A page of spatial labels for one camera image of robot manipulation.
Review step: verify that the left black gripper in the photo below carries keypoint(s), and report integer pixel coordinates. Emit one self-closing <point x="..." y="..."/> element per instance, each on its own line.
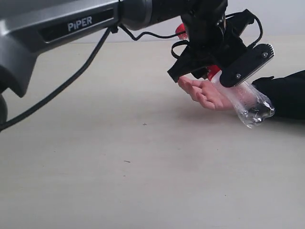
<point x="213" y="39"/>

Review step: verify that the clear cola bottle red label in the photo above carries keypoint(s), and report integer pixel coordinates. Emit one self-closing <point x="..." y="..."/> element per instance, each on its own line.
<point x="251" y="106"/>

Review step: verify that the black sleeved forearm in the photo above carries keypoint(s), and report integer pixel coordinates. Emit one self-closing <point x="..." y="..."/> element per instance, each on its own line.
<point x="287" y="94"/>

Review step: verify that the left grey black robot arm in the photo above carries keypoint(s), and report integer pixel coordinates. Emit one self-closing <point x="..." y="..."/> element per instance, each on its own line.
<point x="29" y="28"/>

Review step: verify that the person's open bare hand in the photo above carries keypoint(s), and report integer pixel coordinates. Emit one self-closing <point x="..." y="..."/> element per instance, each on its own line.
<point x="205" y="94"/>

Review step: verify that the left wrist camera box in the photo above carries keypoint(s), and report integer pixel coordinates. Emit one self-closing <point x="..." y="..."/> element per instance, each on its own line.
<point x="247" y="65"/>

